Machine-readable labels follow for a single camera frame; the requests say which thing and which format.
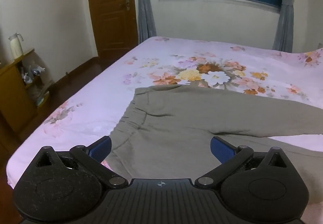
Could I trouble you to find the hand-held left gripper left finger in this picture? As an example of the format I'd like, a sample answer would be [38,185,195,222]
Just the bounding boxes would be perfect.
[33,136,129,189]

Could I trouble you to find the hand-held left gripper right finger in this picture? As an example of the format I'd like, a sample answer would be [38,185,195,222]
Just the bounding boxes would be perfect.
[194,136,288,188]

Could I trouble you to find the grey pants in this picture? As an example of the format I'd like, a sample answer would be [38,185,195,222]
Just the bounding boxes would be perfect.
[101,84,323,214]

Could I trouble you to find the floral pink bed sheet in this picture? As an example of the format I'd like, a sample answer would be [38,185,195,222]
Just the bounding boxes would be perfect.
[6,36,323,224]

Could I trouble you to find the wooden cabinet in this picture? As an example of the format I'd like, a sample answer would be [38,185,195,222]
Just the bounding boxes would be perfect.
[0,48,52,140]

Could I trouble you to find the white figurines on shelf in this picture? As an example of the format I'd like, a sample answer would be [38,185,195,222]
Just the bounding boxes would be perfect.
[21,63,46,85]

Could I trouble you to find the white thermos jug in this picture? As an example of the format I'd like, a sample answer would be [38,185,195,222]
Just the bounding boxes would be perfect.
[8,32,25,59]

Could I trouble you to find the brown wooden door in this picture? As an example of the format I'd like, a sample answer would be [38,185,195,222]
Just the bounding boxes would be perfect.
[86,0,139,59]

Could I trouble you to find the grey curtain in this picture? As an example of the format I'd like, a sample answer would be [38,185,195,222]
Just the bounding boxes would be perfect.
[131,0,157,45]
[271,0,301,53]

